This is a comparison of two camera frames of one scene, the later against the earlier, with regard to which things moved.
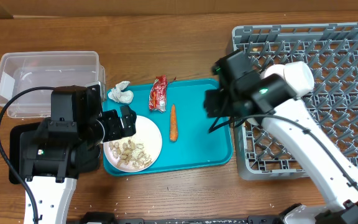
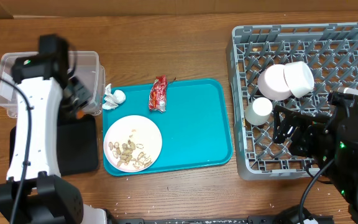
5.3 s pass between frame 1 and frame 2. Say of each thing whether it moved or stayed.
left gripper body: moved
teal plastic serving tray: stayed
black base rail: stayed
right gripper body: moved
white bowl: stayed
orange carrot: moved
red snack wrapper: stayed
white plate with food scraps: stayed
